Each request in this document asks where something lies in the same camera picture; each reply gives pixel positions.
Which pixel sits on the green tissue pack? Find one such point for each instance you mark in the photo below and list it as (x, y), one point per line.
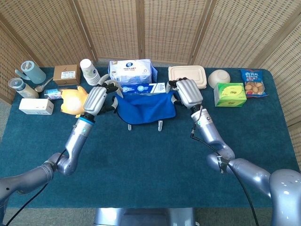
(229, 94)

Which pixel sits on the stack of printed paper cups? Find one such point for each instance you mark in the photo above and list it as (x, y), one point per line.
(88, 69)

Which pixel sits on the white bowl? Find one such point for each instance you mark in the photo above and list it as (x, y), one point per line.
(218, 77)

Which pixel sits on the metal spoon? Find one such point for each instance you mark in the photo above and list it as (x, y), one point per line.
(38, 88)

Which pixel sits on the beige bottle with clear cap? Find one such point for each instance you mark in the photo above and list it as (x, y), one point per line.
(23, 89)

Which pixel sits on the grey robot torso base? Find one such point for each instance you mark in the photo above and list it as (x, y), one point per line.
(141, 216)

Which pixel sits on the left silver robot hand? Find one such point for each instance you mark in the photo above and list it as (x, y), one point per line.
(95, 99)

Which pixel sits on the yellow plush duck toy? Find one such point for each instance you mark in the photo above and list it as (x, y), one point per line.
(70, 101)

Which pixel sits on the white blue wet wipes pack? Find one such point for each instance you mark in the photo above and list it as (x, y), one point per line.
(131, 68)

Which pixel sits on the blue cookie snack bag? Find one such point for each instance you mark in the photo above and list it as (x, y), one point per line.
(252, 87)

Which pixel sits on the blue microfiber towel black trim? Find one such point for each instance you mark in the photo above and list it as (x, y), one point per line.
(145, 108)

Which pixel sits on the blue white toothpaste box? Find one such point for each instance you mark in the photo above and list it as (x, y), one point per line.
(141, 89)

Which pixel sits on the grey-blue lidded mug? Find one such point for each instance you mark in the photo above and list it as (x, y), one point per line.
(33, 73)

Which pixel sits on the teal carpet table cover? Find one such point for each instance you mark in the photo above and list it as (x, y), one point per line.
(141, 164)

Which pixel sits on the beige lidded food container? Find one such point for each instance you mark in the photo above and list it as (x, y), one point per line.
(188, 71)

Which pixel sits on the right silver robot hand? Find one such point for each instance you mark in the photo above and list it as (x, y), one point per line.
(189, 93)

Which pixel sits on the small patterned tissue packet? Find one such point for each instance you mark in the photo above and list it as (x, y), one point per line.
(53, 94)

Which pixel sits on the white rectangular box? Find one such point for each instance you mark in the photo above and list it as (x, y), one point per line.
(35, 106)

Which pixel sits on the brown cardboard box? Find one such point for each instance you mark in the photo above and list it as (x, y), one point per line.
(67, 75)

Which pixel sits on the woven wooden folding screen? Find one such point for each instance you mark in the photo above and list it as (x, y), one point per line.
(164, 28)

